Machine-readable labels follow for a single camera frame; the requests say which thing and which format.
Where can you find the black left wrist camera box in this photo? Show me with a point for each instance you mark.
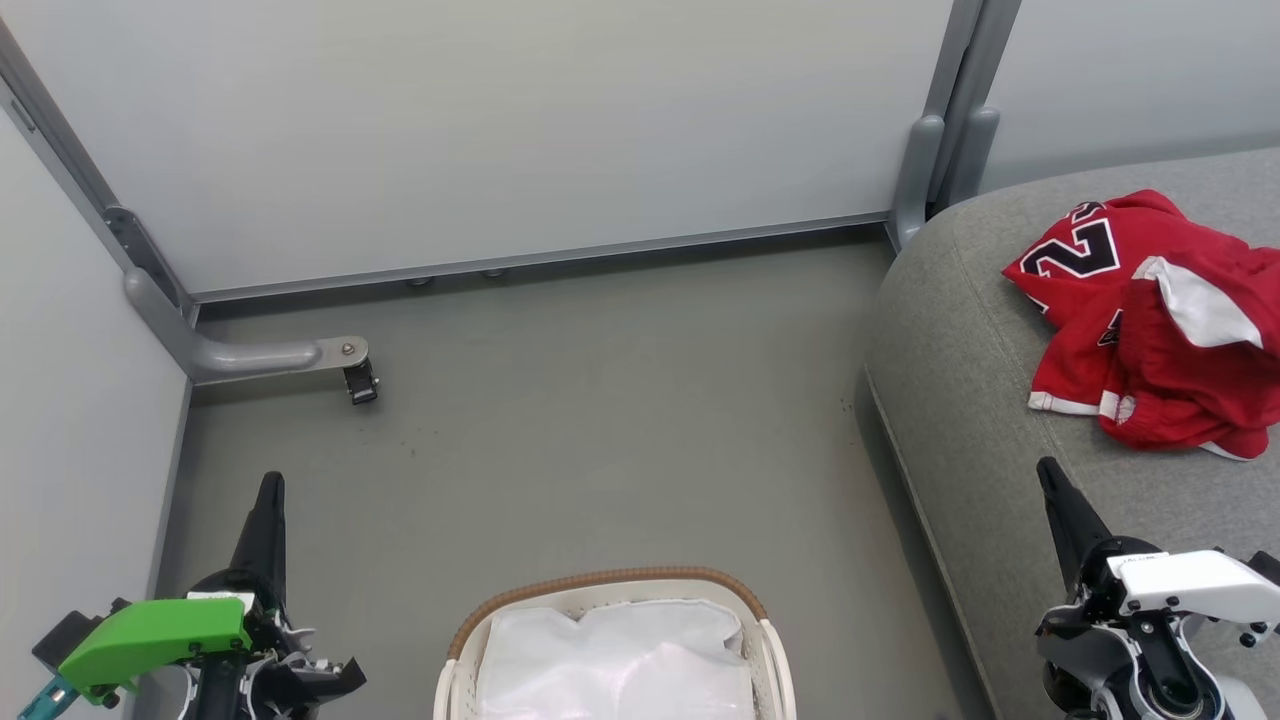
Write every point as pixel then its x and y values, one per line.
pixel 65 635

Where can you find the red basketball jersey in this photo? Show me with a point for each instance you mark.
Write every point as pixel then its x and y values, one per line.
pixel 1100 330

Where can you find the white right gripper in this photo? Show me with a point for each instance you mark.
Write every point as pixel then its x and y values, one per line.
pixel 1190 585

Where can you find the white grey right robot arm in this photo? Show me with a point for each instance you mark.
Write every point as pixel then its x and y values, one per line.
pixel 1170 690

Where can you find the white partition panel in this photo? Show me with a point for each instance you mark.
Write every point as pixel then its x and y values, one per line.
pixel 70 450
pixel 1150 70
pixel 500 130

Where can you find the grey partition joint post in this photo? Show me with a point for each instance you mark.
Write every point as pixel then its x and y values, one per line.
pixel 945 140

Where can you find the grey partition corner post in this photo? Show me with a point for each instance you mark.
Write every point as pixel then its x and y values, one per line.
pixel 145 250

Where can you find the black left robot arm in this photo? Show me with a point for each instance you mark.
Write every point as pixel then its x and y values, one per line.
pixel 220 695

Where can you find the white cloth basket liner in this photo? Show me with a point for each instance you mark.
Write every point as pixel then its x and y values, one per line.
pixel 620 670

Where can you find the grey partition foot with caster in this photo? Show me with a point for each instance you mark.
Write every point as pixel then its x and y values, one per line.
pixel 260 357

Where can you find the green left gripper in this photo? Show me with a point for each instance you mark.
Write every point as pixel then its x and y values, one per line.
pixel 160 630

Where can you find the grey fabric sofa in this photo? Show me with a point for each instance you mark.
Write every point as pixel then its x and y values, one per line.
pixel 980 400

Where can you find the white laundry basket brown rim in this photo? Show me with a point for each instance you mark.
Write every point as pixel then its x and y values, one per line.
pixel 610 583

